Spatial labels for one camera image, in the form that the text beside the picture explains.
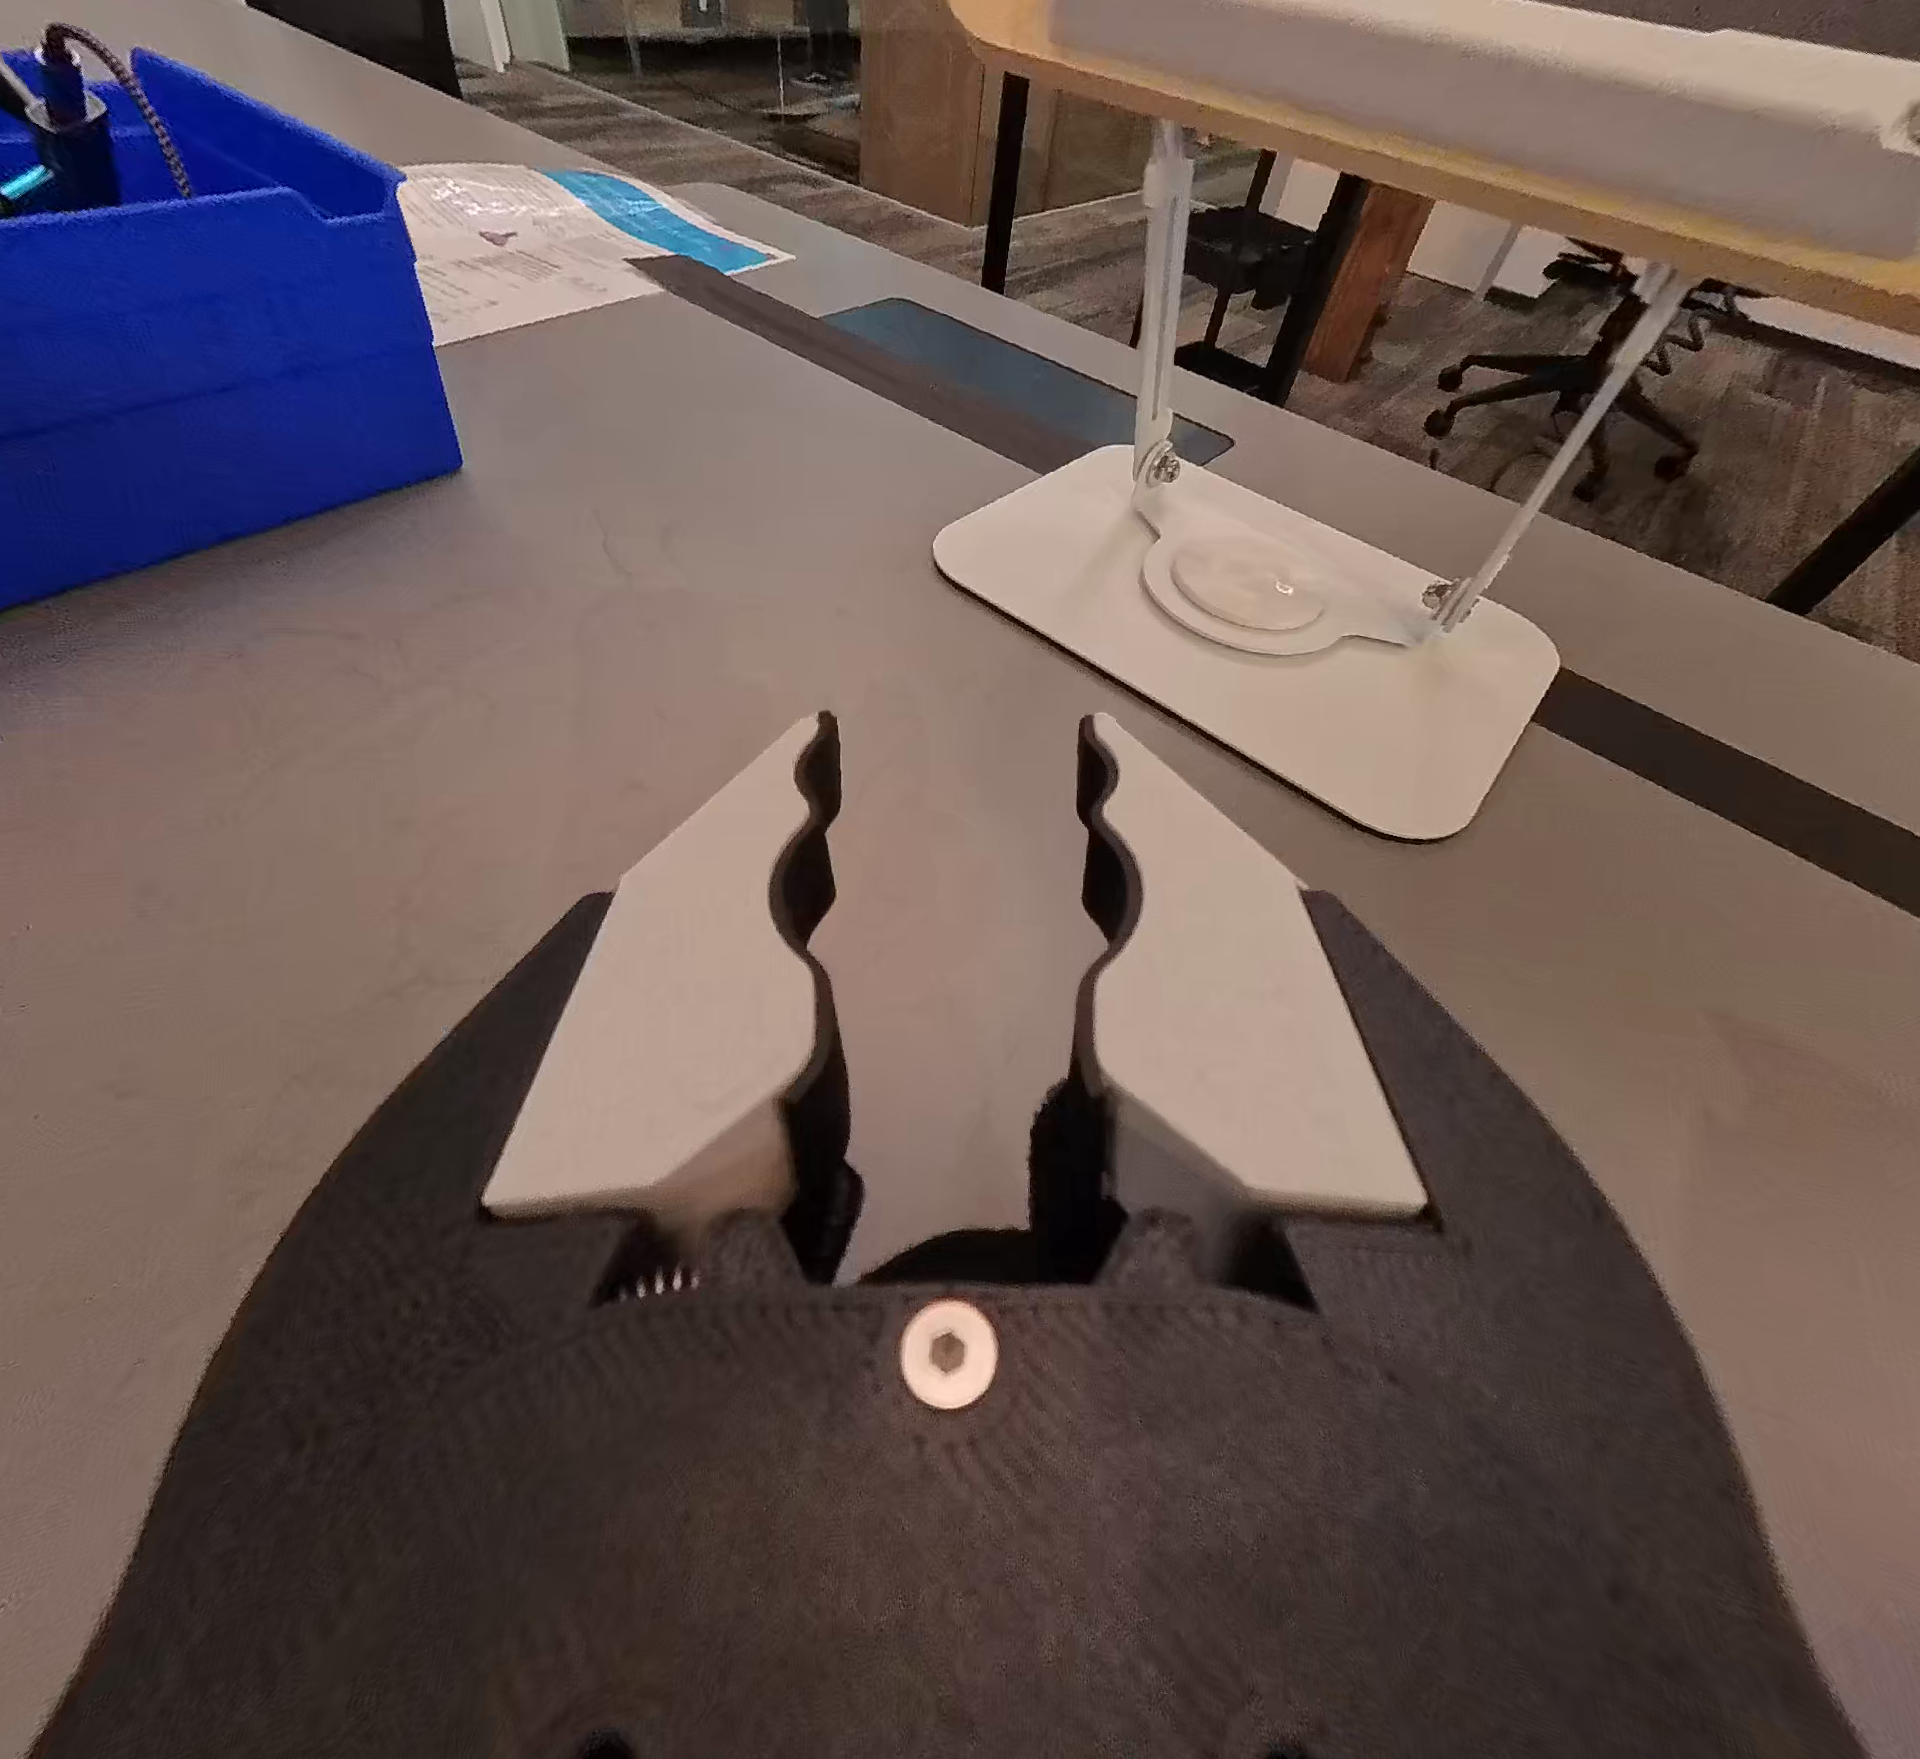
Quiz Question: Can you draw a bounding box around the blue plastic storage bin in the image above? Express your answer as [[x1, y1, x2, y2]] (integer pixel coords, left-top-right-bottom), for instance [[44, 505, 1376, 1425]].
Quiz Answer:
[[0, 46, 468, 614]]

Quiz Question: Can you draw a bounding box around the black office chair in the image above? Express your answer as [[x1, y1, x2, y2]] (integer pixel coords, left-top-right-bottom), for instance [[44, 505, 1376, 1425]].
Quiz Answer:
[[1171, 131, 1359, 387], [1433, 240, 1749, 505]]

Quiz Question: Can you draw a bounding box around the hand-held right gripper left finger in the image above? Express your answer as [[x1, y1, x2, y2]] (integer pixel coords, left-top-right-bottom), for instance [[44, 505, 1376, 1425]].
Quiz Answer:
[[480, 708, 846, 1221]]

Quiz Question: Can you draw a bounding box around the teal braided usb cable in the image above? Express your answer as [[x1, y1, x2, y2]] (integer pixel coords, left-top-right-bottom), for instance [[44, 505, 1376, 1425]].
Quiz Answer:
[[0, 18, 199, 215]]

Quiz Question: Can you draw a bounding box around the printed paper sheet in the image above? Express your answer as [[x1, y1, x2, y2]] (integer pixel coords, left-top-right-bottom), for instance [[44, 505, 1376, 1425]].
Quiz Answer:
[[393, 162, 797, 351]]

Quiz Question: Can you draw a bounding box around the wooden book stand white base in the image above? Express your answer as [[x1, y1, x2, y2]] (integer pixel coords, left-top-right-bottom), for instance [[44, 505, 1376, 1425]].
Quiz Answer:
[[935, 0, 1920, 843]]

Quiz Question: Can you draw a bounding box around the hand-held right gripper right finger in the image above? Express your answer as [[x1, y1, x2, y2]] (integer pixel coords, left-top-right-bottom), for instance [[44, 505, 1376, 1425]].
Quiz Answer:
[[1078, 713, 1435, 1225]]

